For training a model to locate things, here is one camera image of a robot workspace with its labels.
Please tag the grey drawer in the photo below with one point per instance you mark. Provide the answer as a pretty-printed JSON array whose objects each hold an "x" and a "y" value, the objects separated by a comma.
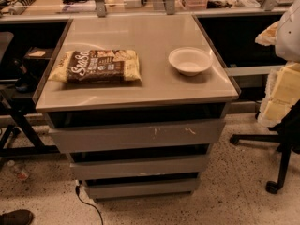
[
  {"x": 142, "y": 189},
  {"x": 139, "y": 167},
  {"x": 133, "y": 136}
]

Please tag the grey top drawer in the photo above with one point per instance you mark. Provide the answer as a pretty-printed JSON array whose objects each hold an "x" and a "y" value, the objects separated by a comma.
[{"x": 133, "y": 136}]

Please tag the brown yellow snack bag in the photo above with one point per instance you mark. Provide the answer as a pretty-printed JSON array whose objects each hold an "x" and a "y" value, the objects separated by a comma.
[{"x": 97, "y": 66}]

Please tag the dark shoe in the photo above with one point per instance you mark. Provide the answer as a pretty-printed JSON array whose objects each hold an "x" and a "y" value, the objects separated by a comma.
[{"x": 17, "y": 217}]

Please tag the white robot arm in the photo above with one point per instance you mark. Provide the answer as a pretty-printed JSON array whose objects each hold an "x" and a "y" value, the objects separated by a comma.
[{"x": 284, "y": 35}]

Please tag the black office chair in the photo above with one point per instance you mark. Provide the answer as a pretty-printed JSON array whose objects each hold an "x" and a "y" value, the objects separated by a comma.
[{"x": 288, "y": 137}]

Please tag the black desk frame left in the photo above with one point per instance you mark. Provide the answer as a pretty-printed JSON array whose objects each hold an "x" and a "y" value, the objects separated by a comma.
[{"x": 17, "y": 106}]

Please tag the grey drawer cabinet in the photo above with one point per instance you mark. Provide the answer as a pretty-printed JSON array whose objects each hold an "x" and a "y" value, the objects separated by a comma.
[{"x": 162, "y": 95}]

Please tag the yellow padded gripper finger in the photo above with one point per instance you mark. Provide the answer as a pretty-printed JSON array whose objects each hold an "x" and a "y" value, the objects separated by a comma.
[{"x": 282, "y": 91}]

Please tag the plastic water bottle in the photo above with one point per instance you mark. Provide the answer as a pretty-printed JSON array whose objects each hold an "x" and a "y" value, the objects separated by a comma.
[{"x": 18, "y": 170}]

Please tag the white paper bowl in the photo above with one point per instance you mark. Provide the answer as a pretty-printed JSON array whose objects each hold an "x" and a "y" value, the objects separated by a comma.
[{"x": 190, "y": 61}]

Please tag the grey bottom drawer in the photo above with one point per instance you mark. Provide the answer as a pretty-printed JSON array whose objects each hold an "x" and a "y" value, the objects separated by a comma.
[{"x": 142, "y": 189}]

